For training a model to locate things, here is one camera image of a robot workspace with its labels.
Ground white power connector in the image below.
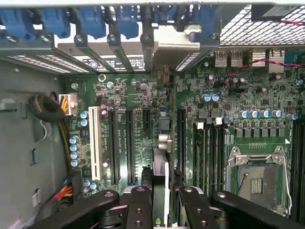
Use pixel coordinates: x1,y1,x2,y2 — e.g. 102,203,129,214
58,93,79,116

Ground black RAM slot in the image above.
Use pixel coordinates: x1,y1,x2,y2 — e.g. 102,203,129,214
291,119,300,220
176,107,187,178
217,118,226,189
207,124,217,191

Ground teal rear port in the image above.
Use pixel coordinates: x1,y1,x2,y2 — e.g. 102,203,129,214
284,49,305,69

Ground long black expansion slot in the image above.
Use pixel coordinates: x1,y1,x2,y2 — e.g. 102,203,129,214
125,109,136,186
108,109,121,186

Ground blue slot retainer clip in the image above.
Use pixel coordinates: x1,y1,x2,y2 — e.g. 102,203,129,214
76,7,107,40
115,6,140,40
0,8,33,40
39,8,71,39
190,5,219,41
152,5,178,24

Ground black slot cover blank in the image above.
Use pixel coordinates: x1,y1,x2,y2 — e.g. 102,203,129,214
74,34,117,73
140,33,154,72
107,33,135,73

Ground silver USB port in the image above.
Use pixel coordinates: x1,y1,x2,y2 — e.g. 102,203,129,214
214,50,228,67
229,50,243,67

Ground white expansion slot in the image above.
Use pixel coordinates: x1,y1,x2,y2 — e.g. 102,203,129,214
88,106,102,181

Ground open black PC case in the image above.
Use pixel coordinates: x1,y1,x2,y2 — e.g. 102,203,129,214
0,0,305,229

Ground metal locking lever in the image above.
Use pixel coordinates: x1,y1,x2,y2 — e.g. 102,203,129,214
274,146,293,217

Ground short black expansion slot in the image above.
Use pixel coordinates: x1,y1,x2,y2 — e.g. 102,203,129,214
142,110,151,132

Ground red black twisted wire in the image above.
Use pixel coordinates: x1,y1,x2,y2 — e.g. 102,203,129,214
220,58,305,84

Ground CPU socket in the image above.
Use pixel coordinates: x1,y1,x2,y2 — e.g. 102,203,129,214
226,145,293,217

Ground red and yellow wires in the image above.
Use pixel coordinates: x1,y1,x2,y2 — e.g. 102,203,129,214
52,178,74,201

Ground black sleeved wire bundle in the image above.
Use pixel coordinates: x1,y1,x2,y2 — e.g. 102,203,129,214
28,93,74,177

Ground green motherboard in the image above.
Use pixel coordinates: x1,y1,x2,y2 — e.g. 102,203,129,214
63,50,305,222

